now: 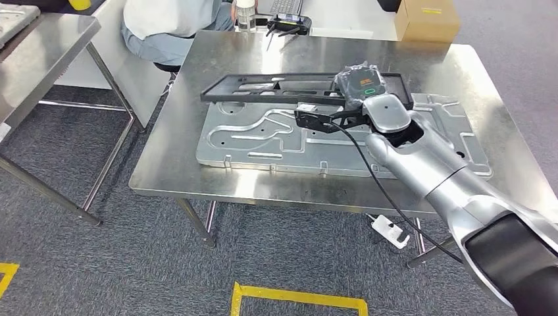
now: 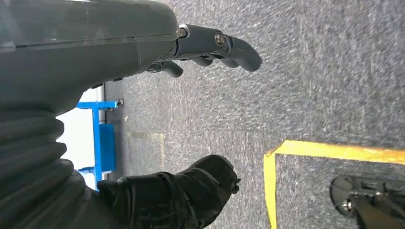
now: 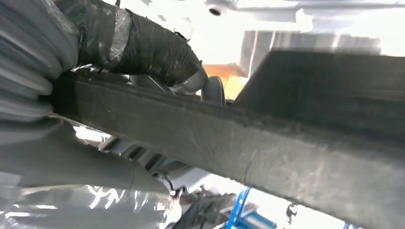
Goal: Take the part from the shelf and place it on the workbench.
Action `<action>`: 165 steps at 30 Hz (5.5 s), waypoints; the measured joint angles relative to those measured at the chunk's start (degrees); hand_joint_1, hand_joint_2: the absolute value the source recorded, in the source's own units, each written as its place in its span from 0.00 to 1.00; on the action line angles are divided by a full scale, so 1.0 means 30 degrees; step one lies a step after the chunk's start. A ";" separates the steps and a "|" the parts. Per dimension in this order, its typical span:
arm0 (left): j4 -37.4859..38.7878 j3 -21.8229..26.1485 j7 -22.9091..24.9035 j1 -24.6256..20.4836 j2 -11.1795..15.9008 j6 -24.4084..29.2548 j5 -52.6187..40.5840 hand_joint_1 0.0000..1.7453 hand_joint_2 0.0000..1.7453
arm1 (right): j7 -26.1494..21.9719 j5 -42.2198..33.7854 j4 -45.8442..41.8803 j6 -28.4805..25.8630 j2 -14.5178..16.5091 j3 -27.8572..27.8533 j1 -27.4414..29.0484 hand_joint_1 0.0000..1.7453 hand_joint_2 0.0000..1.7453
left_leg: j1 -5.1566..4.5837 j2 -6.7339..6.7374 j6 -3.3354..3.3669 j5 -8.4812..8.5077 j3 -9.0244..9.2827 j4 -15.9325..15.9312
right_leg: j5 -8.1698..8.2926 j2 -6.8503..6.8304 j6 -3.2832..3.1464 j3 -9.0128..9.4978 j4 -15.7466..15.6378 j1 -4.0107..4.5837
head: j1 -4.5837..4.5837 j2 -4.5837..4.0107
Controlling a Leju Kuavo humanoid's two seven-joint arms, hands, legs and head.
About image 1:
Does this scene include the stainless steel workbench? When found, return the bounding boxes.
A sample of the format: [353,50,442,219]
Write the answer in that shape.
[128,30,558,269]

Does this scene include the white power strip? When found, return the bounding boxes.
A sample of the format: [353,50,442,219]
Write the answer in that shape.
[371,214,411,250]

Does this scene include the grey laptop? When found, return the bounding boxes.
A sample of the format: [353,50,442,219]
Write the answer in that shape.
[269,0,304,16]

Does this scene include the yellow floor tape outline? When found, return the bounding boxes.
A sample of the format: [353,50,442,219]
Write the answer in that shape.
[0,262,20,300]
[230,281,369,316]

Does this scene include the person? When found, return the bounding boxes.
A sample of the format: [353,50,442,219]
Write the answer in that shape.
[121,0,236,66]

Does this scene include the stainless steel table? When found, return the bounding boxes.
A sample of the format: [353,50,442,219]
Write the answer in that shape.
[0,12,147,226]

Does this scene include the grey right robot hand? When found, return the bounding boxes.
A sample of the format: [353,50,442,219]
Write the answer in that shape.
[334,61,388,110]

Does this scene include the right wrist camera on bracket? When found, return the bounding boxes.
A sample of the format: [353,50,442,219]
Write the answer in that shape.
[294,103,371,134]

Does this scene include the black controller with antennas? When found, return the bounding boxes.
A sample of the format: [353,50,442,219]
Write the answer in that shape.
[265,13,313,52]

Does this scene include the silver stamped metal panel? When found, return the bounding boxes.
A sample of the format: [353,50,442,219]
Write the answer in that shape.
[195,92,494,180]
[0,3,41,49]

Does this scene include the clear plastic bottle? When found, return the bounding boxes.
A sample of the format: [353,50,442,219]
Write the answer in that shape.
[235,0,257,34]

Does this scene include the black plastic car part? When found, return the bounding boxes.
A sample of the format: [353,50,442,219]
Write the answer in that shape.
[200,72,414,111]

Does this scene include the brown cardboard box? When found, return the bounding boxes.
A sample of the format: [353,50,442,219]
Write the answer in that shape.
[394,0,461,43]

